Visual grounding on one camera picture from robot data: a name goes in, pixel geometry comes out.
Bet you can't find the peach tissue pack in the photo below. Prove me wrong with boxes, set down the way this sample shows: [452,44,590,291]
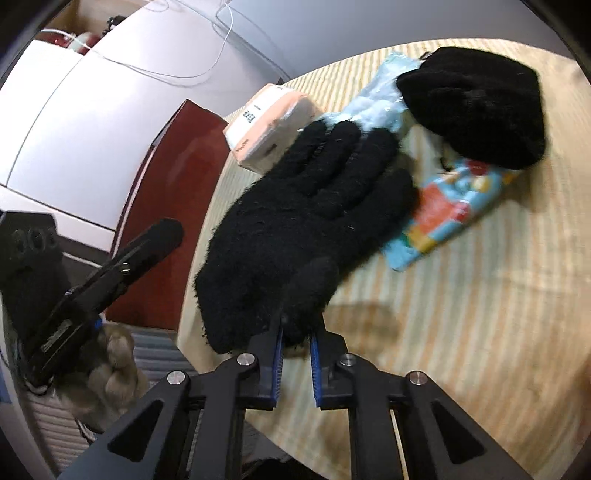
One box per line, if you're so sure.
[223,84,324,175]

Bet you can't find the cardboard box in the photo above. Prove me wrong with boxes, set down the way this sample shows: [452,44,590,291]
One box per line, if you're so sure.
[46,0,139,52]

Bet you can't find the black fuzzy glove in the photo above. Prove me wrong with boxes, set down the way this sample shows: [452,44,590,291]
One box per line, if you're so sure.
[193,119,419,355]

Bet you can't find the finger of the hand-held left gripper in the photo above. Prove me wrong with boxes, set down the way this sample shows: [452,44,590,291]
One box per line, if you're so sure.
[69,218,184,319]

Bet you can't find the grey ribbed panel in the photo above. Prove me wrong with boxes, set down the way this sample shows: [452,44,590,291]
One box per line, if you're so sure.
[25,323,199,467]

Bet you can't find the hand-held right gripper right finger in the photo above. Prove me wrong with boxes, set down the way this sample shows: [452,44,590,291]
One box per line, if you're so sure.
[309,330,532,480]

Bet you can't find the black knit hat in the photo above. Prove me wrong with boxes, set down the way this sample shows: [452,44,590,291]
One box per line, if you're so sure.
[396,46,548,171]

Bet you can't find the thin white cable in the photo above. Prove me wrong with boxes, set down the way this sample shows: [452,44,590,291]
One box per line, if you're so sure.
[215,4,294,79]
[41,0,234,86]

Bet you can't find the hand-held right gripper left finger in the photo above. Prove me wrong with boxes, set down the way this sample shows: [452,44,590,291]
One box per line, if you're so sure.
[58,316,284,480]

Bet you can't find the dark red box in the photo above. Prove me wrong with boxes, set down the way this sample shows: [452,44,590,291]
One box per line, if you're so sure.
[111,99,230,330]

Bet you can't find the light blue cotton ball bag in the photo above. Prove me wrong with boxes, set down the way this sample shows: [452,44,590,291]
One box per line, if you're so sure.
[323,51,416,144]

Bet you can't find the colourful tube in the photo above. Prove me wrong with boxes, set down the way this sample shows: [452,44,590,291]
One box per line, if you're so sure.
[382,154,520,272]

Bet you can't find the striped beige blanket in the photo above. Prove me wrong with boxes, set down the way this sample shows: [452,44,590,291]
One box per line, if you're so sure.
[178,39,591,480]

